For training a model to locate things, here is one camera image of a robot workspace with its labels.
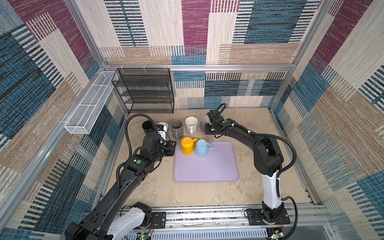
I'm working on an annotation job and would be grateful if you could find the lavender ceramic mug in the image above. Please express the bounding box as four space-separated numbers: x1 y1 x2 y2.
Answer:
200 116 210 133

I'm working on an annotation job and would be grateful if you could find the blue floral dotted mug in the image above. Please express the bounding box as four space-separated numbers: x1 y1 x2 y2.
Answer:
156 121 169 139

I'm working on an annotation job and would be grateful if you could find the grey ceramic mug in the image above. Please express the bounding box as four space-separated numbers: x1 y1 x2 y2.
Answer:
171 120 184 140

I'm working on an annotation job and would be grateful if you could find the lavender plastic tray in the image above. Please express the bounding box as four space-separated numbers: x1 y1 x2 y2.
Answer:
174 142 239 183

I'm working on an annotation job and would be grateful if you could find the light blue plain mug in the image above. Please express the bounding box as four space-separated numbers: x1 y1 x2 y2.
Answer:
195 140 214 158

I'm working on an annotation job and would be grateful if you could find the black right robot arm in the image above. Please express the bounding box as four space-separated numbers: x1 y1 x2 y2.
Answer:
206 109 284 224

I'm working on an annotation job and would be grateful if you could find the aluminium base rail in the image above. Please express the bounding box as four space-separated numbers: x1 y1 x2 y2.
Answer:
121 204 340 240

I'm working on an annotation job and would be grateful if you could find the white wire mesh basket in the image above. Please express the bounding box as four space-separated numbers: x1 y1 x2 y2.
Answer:
65 71 115 135

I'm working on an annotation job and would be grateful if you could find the black ceramic mug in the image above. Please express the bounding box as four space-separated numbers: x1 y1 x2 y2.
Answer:
142 120 155 135

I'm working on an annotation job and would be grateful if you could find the white ceramic mug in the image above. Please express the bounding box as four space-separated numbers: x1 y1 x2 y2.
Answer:
185 116 199 135

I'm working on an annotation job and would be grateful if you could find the black wire shelf rack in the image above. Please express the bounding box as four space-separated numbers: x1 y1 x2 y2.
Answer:
112 68 175 114

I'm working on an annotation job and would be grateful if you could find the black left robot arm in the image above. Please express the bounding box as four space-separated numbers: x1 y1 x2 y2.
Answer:
65 132 177 240

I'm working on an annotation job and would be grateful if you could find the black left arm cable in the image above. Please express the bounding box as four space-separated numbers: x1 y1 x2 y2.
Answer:
124 113 158 157

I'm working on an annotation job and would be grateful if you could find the yellow round mug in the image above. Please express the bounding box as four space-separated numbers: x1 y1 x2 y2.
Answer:
181 137 198 155

